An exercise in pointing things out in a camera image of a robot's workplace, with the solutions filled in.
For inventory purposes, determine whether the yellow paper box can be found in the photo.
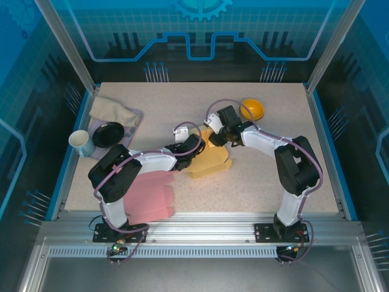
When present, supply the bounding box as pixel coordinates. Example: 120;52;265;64
187;127;233;180

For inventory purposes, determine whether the pink paper box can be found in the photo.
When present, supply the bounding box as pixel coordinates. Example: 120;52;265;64
123;170;176;224

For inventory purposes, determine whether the orange dome on wicker base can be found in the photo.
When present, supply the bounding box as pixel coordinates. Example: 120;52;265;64
239;97;266;122

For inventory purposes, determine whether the black plate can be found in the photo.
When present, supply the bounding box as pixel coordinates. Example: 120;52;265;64
92;121;125;149

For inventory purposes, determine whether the purple placemat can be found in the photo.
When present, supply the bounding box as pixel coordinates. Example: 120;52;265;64
89;105;144;161

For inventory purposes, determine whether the beige cloth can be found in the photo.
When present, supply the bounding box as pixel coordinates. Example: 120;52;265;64
89;96;143;128

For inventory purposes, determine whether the light blue mug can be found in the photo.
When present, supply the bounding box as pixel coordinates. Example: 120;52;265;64
68;129;97;159

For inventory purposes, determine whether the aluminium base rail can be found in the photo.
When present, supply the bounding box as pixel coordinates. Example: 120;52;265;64
39;211;367;248

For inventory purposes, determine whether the slotted grey cable duct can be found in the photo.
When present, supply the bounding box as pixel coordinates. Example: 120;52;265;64
48;246;279;259

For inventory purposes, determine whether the aluminium table side rail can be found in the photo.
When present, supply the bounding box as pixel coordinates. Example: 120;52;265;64
305;82;350;221
50;85;101;221

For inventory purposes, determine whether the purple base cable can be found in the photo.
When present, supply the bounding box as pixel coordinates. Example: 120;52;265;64
106;223;150;266
275;220;315;266

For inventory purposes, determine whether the aluminium frame post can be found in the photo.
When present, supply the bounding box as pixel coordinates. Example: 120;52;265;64
305;0;367;96
32;0;100;94

